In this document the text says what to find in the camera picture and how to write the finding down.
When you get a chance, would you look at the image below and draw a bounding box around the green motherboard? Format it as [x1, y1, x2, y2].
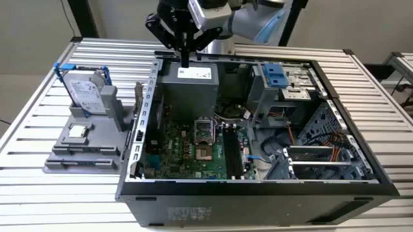
[142, 120, 257, 180]

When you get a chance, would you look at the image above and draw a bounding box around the black open PC case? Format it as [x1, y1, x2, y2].
[114, 50, 400, 228]

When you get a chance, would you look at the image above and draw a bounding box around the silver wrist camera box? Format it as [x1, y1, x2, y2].
[186, 0, 232, 30]

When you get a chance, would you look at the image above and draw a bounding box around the silver CPU chip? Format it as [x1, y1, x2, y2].
[69, 125, 88, 138]

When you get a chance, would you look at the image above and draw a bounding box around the metal socket cover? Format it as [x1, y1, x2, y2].
[192, 117, 216, 145]

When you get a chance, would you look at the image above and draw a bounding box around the neighbouring metal slat table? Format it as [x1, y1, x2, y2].
[379, 51, 413, 85]

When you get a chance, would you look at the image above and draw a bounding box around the black cooling fan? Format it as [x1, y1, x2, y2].
[215, 101, 252, 120]

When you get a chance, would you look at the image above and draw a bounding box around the grey parts rack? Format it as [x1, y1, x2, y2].
[42, 86, 137, 174]

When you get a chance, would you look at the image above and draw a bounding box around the grey power supply unit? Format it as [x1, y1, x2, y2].
[157, 62, 220, 121]

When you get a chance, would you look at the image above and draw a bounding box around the silver disk bay cage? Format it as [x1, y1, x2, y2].
[265, 145, 375, 181]

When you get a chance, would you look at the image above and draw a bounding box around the orange yellow wire bundle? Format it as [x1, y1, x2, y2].
[328, 130, 346, 167]

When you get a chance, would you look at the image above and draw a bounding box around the black looped cable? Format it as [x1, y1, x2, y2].
[259, 127, 300, 161]

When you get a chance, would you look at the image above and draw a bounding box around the silver hard disk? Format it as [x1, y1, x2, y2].
[62, 70, 109, 116]

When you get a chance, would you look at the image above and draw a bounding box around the thin orange wire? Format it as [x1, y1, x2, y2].
[284, 122, 296, 147]

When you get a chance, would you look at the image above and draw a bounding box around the thin black wall cable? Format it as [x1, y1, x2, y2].
[60, 0, 77, 37]

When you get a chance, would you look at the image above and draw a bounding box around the graphics card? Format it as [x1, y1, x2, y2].
[130, 81, 145, 121]

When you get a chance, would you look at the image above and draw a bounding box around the CPU socket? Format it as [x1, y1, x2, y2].
[194, 144, 213, 160]

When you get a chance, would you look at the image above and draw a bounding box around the black RAM slot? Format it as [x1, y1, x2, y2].
[228, 123, 240, 180]
[232, 123, 244, 180]
[221, 123, 233, 180]
[225, 123, 237, 180]

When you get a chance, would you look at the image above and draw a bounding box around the black metal post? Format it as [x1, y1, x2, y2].
[279, 0, 307, 46]
[65, 0, 100, 39]

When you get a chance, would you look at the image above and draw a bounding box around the blue disk carrier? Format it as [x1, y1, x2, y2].
[51, 62, 112, 119]

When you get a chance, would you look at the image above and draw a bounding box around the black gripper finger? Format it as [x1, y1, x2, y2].
[184, 28, 224, 68]
[144, 13, 186, 68]

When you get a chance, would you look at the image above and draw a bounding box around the blue drive bay latch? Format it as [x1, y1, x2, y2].
[263, 63, 287, 89]

